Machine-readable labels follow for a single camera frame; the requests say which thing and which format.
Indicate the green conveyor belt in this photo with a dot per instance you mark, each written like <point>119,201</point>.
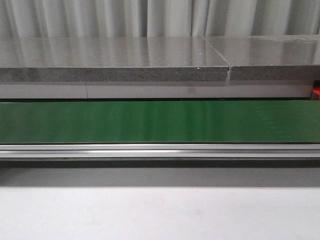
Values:
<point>176,121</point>

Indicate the grey stone counter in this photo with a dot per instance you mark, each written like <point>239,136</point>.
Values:
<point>212,67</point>

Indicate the red plastic tray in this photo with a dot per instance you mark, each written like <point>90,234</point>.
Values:
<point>315,93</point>

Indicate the grey curtain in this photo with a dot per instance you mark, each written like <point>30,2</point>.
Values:
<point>158,18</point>

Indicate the aluminium conveyor frame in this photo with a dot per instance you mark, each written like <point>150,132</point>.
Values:
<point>163,155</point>

